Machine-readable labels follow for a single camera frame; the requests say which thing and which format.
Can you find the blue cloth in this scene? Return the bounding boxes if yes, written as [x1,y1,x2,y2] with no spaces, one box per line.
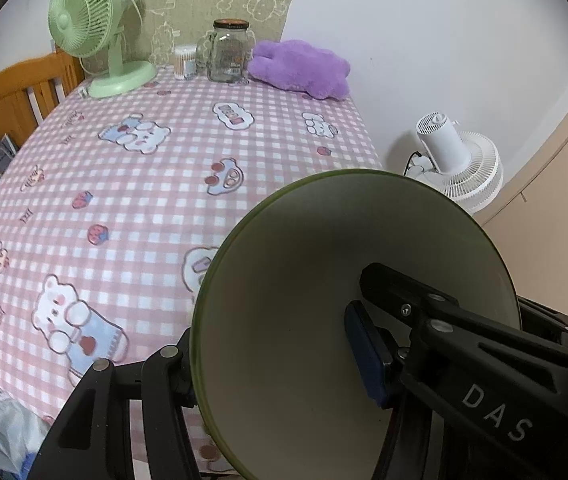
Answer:
[11,450,40,478]

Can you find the purple plush toy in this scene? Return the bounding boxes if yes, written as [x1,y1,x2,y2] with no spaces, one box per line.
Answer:
[247,39,352,101]

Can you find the beige door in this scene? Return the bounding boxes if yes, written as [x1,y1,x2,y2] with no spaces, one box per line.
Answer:
[474,55,568,326]

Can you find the white lace cloth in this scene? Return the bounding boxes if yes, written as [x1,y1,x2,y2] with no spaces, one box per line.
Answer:
[0,392,51,466]

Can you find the glass jar with brown lid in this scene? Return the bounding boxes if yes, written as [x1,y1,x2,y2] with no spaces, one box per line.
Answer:
[196,18,255,83]

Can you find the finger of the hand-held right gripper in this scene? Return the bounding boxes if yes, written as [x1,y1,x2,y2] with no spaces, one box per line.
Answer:
[518,297,568,348]
[360,262,464,342]

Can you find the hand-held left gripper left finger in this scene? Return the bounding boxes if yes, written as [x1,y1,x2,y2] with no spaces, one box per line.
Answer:
[36,327,199,480]

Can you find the cotton swab box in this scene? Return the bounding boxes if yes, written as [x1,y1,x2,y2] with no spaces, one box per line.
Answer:
[174,45,199,81]

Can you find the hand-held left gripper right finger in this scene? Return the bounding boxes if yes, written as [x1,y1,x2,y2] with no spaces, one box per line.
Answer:
[345,300,434,480]

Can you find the wooden bed headboard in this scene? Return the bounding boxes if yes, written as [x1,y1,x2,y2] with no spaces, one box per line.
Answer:
[0,50,86,143]

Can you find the green desk fan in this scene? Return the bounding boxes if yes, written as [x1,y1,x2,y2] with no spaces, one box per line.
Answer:
[47,0,157,99]

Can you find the pink checked tablecloth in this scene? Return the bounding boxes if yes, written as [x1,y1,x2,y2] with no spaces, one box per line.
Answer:
[0,65,385,476]

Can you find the grey-green floral bowl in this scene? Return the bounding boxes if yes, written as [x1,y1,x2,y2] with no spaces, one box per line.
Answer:
[189,169,520,480]

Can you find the white desk fan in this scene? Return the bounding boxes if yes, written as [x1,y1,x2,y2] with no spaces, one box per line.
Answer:
[404,113,504,215]

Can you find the green printed board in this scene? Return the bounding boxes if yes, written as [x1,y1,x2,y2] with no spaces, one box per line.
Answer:
[115,0,302,68]

